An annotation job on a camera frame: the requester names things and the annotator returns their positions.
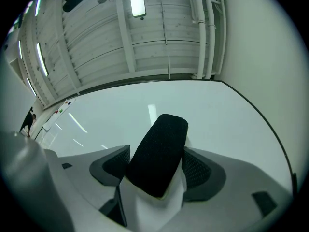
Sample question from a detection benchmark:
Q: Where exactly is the white ceiling pipe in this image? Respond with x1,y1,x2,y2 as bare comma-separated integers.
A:
201,0,216,80
192,0,206,80

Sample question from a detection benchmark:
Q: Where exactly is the large white whiteboard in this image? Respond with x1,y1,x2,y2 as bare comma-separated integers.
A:
35,79,299,196

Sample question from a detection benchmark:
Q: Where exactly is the thin ceiling conduit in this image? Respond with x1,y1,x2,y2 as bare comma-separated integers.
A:
160,0,171,80

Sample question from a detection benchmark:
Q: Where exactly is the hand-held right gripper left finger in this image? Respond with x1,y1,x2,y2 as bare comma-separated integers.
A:
44,144,136,232

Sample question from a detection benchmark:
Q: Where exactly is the black felt whiteboard eraser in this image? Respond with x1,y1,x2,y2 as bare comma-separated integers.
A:
120,114,194,229

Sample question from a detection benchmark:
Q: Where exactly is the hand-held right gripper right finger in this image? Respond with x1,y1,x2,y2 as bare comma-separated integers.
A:
169,145,295,232

